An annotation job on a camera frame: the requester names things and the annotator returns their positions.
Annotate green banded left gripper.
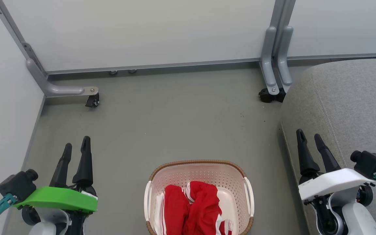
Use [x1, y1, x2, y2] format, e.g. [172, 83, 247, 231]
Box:
[13, 136, 98, 213]

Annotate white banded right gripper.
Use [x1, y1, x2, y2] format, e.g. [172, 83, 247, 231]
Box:
[296, 129, 376, 205]

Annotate red jersey with striped trim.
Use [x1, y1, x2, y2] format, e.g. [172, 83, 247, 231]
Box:
[154, 184, 191, 235]

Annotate red shorts with white band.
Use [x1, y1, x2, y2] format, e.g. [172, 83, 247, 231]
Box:
[182, 181, 235, 235]

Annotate grey fabric sofa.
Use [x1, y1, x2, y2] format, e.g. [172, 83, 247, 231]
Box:
[280, 58, 376, 235]

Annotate small black caster wheel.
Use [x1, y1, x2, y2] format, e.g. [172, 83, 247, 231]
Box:
[85, 93, 100, 108]

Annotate black double caster wheel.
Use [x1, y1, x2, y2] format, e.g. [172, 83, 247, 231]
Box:
[258, 87, 287, 104]

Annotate grey partition leg with screw plate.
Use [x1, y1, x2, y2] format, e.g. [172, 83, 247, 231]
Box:
[0, 0, 99, 98]

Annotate white perforated laundry basket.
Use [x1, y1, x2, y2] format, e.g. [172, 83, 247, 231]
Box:
[144, 160, 255, 235]

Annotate grey curved partition support leg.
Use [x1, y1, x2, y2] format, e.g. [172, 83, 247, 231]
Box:
[260, 26, 280, 96]
[277, 26, 294, 87]

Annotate teal left camera cable connector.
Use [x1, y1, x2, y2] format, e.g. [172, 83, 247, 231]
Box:
[0, 193, 18, 223]

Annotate grey partition bottom rail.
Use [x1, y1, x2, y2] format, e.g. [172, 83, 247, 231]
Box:
[46, 58, 261, 75]

